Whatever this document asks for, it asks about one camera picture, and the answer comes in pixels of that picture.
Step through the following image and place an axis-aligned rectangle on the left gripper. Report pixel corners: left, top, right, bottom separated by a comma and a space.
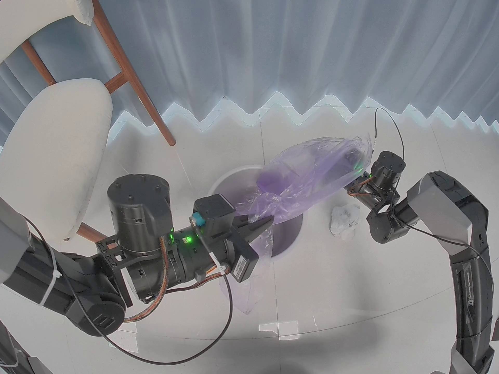
168, 215, 274, 284

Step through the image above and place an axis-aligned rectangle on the purple plastic bag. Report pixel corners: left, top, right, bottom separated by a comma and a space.
218, 133, 375, 316

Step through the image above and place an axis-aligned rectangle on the white trash bin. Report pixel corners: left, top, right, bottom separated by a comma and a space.
208, 164, 307, 261

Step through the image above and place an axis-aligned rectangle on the crumpled white paper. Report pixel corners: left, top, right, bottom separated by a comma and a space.
330, 203, 362, 241

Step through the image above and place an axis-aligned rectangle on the pale blue curtain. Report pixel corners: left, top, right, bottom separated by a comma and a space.
0, 0, 499, 147

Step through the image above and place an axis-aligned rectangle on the white cushioned wooden chair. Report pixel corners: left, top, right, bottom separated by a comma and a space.
0, 0, 177, 242

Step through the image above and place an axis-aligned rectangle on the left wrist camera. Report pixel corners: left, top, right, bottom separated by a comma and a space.
190, 194, 236, 244

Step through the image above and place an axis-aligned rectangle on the black cable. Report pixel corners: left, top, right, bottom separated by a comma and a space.
102, 279, 234, 364
372, 108, 406, 161

